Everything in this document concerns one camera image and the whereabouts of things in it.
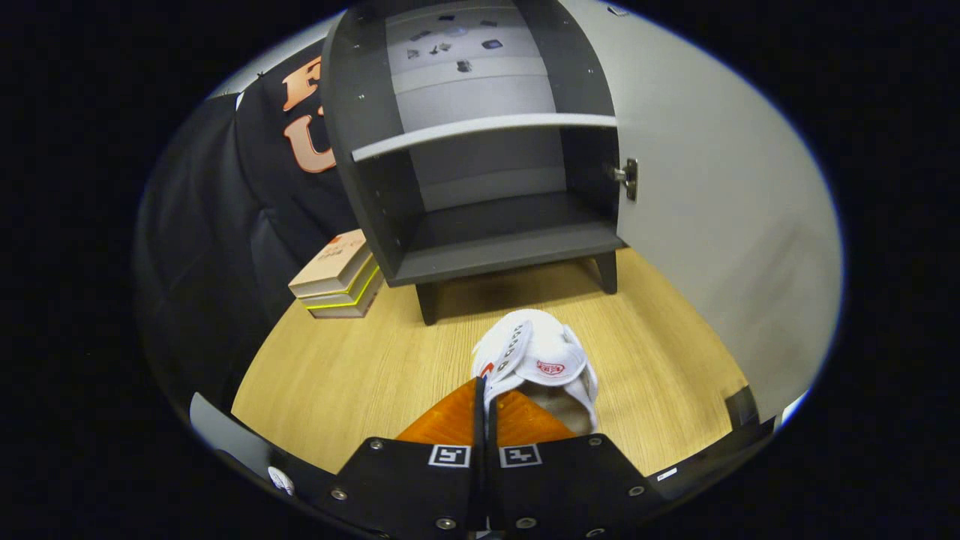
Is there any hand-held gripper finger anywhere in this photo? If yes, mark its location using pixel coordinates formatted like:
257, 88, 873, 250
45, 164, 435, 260
486, 386, 665, 539
315, 377, 485, 539

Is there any white shoe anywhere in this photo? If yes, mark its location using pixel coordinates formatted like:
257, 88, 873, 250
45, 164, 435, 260
471, 309, 599, 436

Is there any beige shoe cabinet door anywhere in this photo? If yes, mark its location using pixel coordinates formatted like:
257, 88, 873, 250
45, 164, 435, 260
559, 0, 845, 421

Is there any metal door hinge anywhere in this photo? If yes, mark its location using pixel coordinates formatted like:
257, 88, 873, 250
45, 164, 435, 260
611, 157, 638, 202

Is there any light grey cabinet shelf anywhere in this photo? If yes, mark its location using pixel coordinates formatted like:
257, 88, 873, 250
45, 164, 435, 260
351, 112, 618, 163

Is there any yellow-edged grey book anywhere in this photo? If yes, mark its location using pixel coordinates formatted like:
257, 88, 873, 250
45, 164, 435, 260
298, 259, 381, 310
307, 281, 385, 320

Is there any beige orange-corner book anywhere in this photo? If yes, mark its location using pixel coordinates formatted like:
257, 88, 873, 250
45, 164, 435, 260
289, 229, 374, 299

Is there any black backdrop cloth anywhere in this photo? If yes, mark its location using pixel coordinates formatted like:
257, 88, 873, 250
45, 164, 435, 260
135, 41, 361, 421

